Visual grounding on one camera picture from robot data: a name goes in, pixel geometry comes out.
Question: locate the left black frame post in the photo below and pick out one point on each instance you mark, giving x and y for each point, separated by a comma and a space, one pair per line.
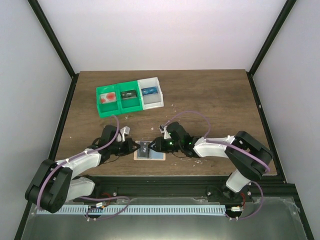
39, 13

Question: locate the right side frame rail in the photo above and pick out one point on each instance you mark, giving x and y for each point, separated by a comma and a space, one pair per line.
278, 166

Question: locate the light blue slotted cable duct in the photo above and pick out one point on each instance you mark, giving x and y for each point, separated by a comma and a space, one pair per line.
203, 210

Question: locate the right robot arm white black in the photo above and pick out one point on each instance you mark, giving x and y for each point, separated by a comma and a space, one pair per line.
250, 157

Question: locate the green bin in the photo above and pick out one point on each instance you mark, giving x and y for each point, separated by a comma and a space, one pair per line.
108, 109
132, 104

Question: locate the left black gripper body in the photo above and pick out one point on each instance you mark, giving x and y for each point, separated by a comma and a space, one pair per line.
128, 146

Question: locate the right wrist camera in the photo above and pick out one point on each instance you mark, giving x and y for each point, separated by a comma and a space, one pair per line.
164, 132

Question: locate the white bin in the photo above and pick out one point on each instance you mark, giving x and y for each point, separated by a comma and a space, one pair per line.
151, 101

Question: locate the white card red circles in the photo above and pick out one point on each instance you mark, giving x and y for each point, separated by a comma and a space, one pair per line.
108, 97

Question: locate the metal front plate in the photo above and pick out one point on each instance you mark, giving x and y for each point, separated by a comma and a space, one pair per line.
273, 218

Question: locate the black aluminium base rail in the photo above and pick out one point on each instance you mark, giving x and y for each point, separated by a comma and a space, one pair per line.
213, 188

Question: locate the left green bin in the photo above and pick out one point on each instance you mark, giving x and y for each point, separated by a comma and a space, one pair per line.
108, 109

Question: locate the left side frame rail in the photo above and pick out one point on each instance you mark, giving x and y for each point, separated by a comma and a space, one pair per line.
61, 125

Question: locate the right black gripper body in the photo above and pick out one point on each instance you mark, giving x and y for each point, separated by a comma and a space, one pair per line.
158, 144

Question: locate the black vip card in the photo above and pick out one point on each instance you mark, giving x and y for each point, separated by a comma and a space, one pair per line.
144, 150
129, 94

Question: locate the middle green bin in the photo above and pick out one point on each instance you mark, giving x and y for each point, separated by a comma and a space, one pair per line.
132, 104

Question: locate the blue card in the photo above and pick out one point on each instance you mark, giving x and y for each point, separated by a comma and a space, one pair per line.
149, 91

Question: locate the right black frame post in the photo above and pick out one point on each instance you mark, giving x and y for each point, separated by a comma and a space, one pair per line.
280, 20

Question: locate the frame rail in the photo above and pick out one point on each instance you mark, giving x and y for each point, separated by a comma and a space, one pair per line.
61, 125
278, 166

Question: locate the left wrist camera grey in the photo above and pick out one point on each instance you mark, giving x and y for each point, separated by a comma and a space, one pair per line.
123, 132

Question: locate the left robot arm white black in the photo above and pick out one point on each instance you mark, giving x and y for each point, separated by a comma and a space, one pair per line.
57, 182

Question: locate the black frame post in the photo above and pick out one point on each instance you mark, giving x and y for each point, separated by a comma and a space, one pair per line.
39, 13
280, 20

